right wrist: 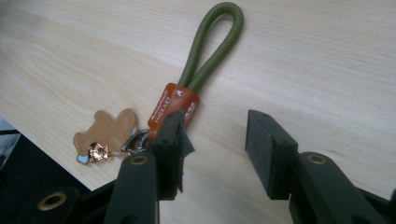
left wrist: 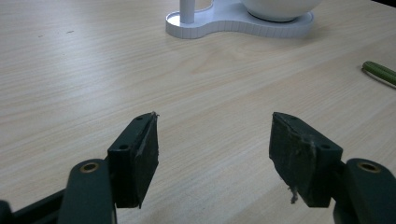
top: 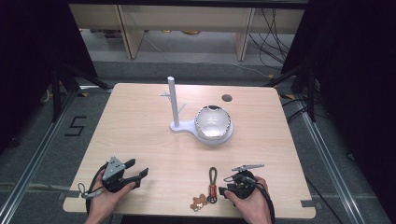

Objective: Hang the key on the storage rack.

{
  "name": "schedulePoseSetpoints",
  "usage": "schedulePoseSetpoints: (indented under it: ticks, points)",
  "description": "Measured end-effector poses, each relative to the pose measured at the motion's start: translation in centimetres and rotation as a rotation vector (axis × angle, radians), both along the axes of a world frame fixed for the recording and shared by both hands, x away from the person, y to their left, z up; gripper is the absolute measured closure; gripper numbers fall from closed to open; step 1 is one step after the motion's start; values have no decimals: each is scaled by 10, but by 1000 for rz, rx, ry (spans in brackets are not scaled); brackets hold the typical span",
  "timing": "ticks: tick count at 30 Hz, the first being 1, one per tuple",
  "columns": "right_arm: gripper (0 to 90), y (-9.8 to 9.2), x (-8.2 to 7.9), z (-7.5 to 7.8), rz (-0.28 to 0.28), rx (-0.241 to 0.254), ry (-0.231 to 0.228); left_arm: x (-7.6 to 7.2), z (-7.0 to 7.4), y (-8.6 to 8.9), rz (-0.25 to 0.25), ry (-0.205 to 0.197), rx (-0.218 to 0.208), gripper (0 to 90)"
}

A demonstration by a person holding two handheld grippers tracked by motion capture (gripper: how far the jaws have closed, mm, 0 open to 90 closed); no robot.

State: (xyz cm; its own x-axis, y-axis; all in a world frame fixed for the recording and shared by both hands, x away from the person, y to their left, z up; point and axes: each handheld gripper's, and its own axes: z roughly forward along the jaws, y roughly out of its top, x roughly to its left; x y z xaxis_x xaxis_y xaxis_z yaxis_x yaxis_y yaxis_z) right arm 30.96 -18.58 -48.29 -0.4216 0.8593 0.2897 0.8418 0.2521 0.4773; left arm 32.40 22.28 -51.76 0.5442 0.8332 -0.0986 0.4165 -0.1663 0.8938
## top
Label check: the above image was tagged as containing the beige wooden cabinet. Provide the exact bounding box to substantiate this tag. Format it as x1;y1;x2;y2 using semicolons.
68;3;306;62

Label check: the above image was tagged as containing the person's left hand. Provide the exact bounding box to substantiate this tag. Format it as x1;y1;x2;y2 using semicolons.
87;170;137;217

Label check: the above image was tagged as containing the grey tape strip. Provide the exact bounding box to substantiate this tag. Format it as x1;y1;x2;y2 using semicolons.
58;189;81;201
300;199;323;209

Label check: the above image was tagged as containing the silver-rimmed glossy dish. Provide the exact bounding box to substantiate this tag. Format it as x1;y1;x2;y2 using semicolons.
193;105;233;141

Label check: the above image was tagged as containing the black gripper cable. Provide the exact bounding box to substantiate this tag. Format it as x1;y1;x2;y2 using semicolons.
85;162;108;218
242;175;276;224

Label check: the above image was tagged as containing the person's right hand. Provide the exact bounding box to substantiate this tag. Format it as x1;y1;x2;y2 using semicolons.
223;175;274;218

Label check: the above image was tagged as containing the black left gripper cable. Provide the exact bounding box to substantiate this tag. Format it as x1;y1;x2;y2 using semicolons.
85;162;108;218

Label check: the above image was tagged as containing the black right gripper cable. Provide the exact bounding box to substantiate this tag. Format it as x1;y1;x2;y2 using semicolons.
242;175;276;224

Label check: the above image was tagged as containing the aluminium floor rail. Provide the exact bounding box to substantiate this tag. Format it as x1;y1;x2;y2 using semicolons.
293;98;360;224
0;90;78;224

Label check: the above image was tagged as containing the olive loop keychain red clasp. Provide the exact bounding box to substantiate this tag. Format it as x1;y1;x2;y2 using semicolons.
206;166;219;205

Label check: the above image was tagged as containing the black metal stand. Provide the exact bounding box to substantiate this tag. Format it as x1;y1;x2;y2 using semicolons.
49;63;114;123
264;64;319;123

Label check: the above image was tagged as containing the bundle of black floor cables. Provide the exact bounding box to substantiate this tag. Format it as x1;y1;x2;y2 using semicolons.
247;7;296;71

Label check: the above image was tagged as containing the black curtain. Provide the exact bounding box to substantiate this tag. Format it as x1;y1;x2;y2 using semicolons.
0;0;98;154
281;0;396;217

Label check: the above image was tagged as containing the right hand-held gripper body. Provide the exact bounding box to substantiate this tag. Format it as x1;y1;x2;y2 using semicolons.
223;163;266;200

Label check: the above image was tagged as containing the brown bear-shaped keychain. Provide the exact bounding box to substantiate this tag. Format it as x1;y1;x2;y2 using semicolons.
190;193;209;213

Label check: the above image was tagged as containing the grey wrist strap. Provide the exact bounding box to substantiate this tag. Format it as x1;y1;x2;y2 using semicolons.
78;182;105;200

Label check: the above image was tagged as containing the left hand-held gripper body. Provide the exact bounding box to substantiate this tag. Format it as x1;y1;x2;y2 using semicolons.
101;156;138;193

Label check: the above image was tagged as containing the white floor cable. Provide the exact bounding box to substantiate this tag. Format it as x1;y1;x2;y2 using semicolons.
231;63;271;78

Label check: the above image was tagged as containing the white jewellery tree stand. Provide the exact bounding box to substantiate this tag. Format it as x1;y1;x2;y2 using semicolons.
160;76;234;147

